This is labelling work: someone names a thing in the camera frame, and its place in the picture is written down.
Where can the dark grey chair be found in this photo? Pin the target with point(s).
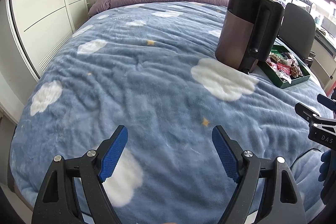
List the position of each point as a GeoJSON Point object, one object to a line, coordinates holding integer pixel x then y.
{"type": "Point", "coordinates": [296, 22]}

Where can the person's right hand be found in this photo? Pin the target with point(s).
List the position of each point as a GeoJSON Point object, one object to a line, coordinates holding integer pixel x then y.
{"type": "Point", "coordinates": [326, 163]}

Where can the red-brown snack packet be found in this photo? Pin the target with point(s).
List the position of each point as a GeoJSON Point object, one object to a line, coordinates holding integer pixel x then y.
{"type": "Point", "coordinates": [290, 56]}

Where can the brown and black cylindrical container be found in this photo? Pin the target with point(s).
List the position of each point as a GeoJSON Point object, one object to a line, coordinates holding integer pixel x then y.
{"type": "Point", "coordinates": [236, 37]}

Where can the blue cloud print blanket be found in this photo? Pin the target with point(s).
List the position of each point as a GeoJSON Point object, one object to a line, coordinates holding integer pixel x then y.
{"type": "Point", "coordinates": [157, 82]}

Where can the brown oat snack bag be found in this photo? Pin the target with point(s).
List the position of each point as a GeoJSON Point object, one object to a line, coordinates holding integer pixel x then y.
{"type": "Point", "coordinates": [296, 71]}

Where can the pink cartoon snack packet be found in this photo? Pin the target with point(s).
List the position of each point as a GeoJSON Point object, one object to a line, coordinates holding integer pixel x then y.
{"type": "Point", "coordinates": [273, 65]}

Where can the green tray box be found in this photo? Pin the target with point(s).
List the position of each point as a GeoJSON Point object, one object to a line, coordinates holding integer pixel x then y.
{"type": "Point", "coordinates": [286, 85]}

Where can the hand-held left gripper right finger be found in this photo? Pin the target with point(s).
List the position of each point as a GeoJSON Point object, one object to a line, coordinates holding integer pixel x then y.
{"type": "Point", "coordinates": [225, 155]}

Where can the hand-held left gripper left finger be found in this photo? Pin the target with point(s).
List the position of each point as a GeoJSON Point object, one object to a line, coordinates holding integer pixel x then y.
{"type": "Point", "coordinates": [113, 155]}

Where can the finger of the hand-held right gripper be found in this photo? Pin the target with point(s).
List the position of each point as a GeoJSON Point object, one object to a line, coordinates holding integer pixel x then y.
{"type": "Point", "coordinates": [328, 101]}
{"type": "Point", "coordinates": [305, 112]}

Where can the silver cracker packet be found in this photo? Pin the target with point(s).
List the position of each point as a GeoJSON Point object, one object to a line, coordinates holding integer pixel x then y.
{"type": "Point", "coordinates": [286, 78]}

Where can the red and white snack pouch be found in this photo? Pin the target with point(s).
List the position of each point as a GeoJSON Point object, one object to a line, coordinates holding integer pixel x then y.
{"type": "Point", "coordinates": [284, 67]}

